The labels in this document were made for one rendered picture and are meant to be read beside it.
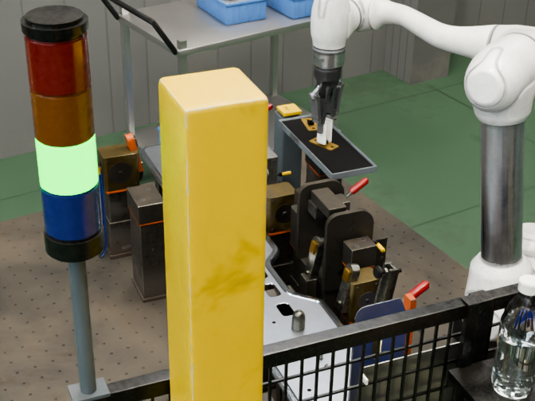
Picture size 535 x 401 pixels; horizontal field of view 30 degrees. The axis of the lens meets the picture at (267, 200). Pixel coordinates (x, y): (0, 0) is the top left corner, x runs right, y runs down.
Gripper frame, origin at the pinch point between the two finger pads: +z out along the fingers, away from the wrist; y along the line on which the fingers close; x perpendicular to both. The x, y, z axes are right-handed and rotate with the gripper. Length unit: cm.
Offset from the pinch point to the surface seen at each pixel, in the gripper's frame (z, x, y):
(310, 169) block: 12.7, -3.3, 1.8
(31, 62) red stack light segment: -83, 73, 144
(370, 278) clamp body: 13, 44, 34
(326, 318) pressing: 20, 40, 47
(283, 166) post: 22.3, -21.5, -7.5
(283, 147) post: 15.6, -21.6, -7.4
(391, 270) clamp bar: -1, 57, 46
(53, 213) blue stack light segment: -65, 74, 143
